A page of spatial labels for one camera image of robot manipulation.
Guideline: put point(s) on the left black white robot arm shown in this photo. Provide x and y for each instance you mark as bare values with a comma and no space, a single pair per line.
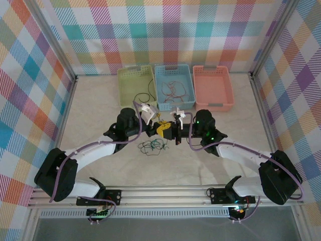
55,175

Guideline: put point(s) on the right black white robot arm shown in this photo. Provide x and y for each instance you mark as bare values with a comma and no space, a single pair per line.
278,180

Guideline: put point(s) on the green plastic basket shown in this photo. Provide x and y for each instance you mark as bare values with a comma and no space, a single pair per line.
133,85

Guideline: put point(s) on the pink plastic basket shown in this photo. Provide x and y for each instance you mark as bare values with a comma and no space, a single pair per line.
213,86

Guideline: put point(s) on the blue plastic basket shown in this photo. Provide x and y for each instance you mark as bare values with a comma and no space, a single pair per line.
174,75

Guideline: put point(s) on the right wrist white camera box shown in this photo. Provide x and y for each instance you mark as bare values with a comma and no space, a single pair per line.
179,115

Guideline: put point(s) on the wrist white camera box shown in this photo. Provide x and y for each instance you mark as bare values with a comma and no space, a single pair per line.
149,113
179,115

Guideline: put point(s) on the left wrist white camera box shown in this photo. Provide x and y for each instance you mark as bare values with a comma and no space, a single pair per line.
149,113

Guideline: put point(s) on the aluminium floor rail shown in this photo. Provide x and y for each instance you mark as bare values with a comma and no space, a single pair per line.
66,113
260,100

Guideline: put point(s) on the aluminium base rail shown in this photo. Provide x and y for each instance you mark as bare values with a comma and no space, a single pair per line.
163,194

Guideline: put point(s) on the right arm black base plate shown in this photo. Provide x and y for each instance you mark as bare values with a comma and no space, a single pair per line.
218,195

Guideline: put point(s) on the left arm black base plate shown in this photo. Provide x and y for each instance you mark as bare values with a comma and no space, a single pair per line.
113,197

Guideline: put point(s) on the aluminium frame post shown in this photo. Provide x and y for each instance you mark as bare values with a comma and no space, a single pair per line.
55,42
272,37

